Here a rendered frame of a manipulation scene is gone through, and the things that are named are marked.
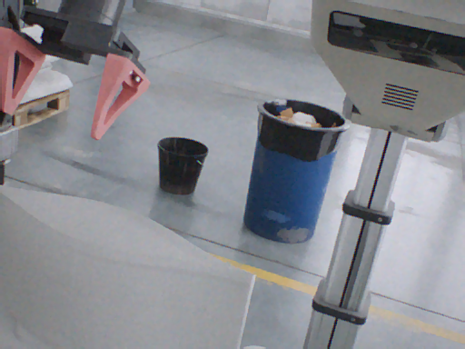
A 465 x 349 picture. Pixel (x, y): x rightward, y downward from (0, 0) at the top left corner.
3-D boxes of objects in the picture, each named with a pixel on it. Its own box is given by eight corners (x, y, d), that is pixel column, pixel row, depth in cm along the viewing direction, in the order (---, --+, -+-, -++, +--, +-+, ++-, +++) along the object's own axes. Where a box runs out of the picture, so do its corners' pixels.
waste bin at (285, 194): (329, 220, 354) (357, 113, 329) (311, 258, 308) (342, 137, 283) (250, 197, 365) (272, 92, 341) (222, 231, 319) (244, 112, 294)
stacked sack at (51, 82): (75, 93, 455) (77, 72, 449) (20, 112, 395) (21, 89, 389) (26, 79, 465) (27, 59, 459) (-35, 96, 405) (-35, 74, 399)
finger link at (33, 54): (32, 115, 55) (66, 20, 56) (-35, 96, 57) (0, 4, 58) (66, 134, 62) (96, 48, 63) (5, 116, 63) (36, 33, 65)
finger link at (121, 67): (101, 135, 54) (135, 36, 55) (31, 115, 55) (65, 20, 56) (128, 153, 60) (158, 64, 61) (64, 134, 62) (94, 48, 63)
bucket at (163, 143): (209, 185, 370) (216, 145, 360) (191, 203, 343) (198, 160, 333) (164, 173, 377) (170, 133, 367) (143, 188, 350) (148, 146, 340)
